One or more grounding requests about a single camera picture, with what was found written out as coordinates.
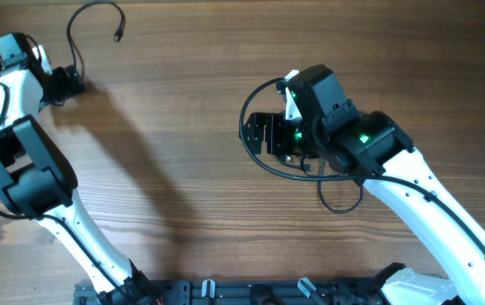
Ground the black usb cable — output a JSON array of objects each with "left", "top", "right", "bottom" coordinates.
[
  {"left": 274, "top": 152, "right": 365, "bottom": 214},
  {"left": 65, "top": 0, "right": 126, "bottom": 84}
]

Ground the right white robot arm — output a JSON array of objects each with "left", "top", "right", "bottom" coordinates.
[{"left": 238, "top": 64, "right": 485, "bottom": 304}]

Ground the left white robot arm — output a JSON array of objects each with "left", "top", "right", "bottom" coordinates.
[{"left": 0, "top": 32, "right": 164, "bottom": 304}]

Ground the black metal base rail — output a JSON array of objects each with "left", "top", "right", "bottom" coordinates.
[{"left": 73, "top": 278, "right": 389, "bottom": 305}]

